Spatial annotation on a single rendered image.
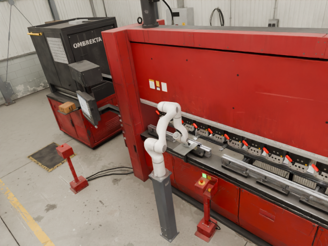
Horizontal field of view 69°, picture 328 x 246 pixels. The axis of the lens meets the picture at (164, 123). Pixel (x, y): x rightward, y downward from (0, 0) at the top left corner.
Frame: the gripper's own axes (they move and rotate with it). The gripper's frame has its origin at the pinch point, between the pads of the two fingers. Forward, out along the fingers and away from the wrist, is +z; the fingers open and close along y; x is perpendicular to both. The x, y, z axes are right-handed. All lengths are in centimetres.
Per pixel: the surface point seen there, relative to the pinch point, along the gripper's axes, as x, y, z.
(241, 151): -14, -58, 25
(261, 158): -12, -81, 22
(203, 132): -15.5, -21.0, -12.3
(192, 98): -42, -7, -40
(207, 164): 15.2, -30.5, 7.3
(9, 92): -7, 691, 98
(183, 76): -58, 3, -57
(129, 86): -42, 85, -42
